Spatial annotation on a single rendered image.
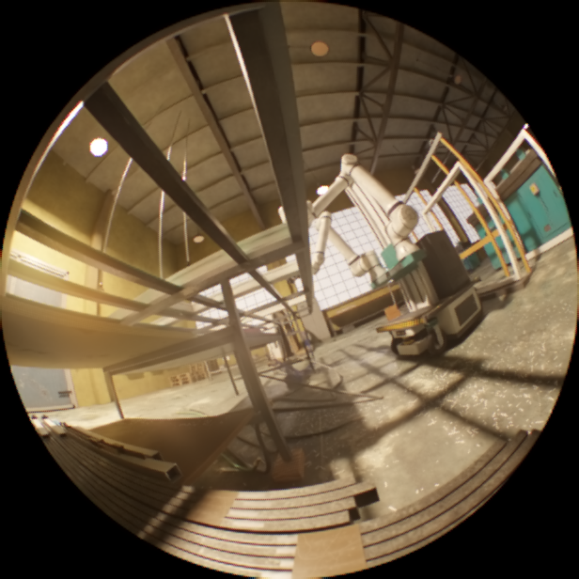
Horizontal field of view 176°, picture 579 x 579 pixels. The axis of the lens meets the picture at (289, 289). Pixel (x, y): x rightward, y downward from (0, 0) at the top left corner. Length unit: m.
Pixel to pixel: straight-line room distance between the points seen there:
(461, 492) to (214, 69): 8.09
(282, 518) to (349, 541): 0.07
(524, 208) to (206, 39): 8.62
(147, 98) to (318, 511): 8.37
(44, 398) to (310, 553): 6.35
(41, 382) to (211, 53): 10.17
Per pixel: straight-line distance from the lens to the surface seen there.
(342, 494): 0.22
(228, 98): 8.16
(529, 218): 3.83
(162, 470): 0.42
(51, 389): 6.45
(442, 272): 1.64
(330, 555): 0.19
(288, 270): 1.13
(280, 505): 0.24
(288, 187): 0.48
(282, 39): 0.35
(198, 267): 0.85
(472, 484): 0.20
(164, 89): 8.08
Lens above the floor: 0.50
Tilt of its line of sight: 15 degrees up
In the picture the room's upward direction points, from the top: 20 degrees counter-clockwise
